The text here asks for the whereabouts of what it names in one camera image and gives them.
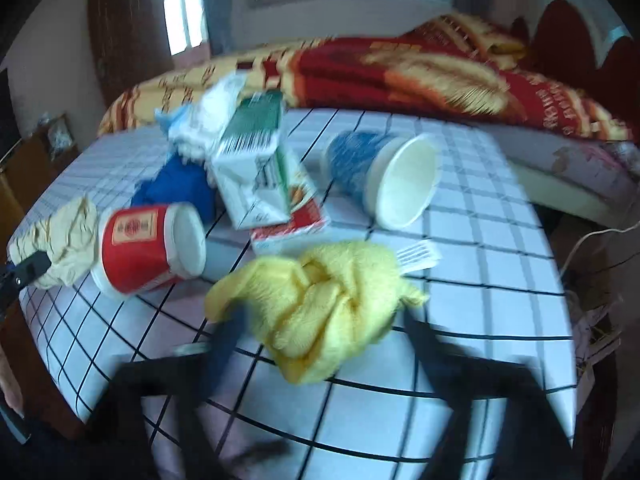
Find white cable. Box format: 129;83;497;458
559;227;640;281

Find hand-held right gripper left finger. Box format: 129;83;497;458
85;309;249;480

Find light blue plastic scrap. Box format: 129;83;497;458
154;106;188;133

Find blue cloth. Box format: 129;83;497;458
131;152;218;226

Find red and white box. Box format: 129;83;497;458
250;170;331;256

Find grey curtain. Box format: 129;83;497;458
197;0;256;56

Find green and white carton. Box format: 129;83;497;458
207;91;306;231

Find red scalloped headboard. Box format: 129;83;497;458
510;0;640;116

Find pink floral bed sheet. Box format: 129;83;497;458
492;127;640;211

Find white paper label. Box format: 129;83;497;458
397;240;443;273

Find small bright window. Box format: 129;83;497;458
160;0;207;56

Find yellow towel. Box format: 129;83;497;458
205;240;431;386

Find cluttered debris pile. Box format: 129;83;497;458
560;240;631;401

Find red and yellow blanket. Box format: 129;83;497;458
97;12;633;141

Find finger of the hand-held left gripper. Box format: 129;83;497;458
0;250;53;311

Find clear plastic bag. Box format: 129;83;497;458
170;72;251;156

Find beige cloth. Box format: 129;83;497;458
7;195;101;288

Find white bed frame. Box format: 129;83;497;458
512;162;631;226

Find wooden cabinet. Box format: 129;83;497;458
0;115;81;221

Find blue patterned paper cup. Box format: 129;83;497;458
322;130;443;231

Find checked tablecloth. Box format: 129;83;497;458
15;107;576;480

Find red paper cup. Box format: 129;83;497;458
90;202;207;298

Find brown wooden door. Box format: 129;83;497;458
87;0;173;106

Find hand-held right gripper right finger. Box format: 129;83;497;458
401;311;577;480

